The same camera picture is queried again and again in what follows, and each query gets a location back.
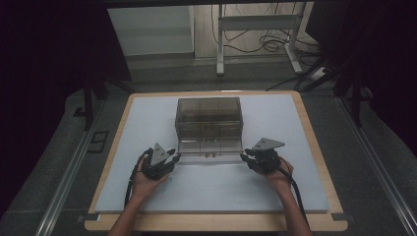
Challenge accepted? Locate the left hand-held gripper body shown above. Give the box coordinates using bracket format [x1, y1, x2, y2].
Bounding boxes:
[141, 143, 175, 181]

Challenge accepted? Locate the person's right hand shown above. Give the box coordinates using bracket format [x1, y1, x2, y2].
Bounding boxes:
[262, 156, 295, 195]

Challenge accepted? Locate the grey tape strip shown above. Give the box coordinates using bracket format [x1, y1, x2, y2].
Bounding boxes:
[77, 213, 101, 223]
[330, 212, 355, 222]

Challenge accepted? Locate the white foam mat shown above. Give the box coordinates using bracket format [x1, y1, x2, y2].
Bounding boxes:
[94, 93, 330, 213]

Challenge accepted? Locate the tangle of black floor cables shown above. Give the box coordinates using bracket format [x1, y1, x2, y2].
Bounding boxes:
[210, 3, 322, 56]

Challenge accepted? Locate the smoky clear drawer box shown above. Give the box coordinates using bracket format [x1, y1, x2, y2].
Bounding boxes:
[174, 96, 245, 155]

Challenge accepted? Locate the clear plastic drawer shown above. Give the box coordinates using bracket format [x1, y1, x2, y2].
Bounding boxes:
[177, 139, 244, 165]

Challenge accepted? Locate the black stand leg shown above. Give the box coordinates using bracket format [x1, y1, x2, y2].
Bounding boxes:
[73, 80, 110, 132]
[333, 65, 376, 129]

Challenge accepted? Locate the white cabinet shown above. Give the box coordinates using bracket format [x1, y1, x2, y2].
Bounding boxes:
[107, 5, 196, 57]

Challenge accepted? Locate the wooden table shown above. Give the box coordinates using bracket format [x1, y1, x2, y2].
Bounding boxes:
[84, 90, 349, 233]

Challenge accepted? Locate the white power strip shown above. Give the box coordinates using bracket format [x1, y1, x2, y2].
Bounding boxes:
[309, 66, 328, 82]

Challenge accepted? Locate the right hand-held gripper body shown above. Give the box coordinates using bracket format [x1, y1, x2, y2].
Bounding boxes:
[249, 137, 286, 175]

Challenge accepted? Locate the aluminium rail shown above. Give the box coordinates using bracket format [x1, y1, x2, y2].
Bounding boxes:
[33, 97, 106, 236]
[336, 95, 417, 236]

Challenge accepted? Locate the person's left hand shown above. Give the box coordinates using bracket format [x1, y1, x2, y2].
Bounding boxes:
[131, 154, 172, 204]

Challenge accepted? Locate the left hand-held gripper black cable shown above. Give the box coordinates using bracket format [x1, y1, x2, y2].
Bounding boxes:
[123, 147, 154, 209]

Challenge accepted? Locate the dark curtain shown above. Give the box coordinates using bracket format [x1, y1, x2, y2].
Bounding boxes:
[305, 0, 417, 162]
[0, 0, 133, 217]

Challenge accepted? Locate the white metal desk frame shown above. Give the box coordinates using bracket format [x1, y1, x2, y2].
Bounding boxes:
[215, 3, 305, 77]

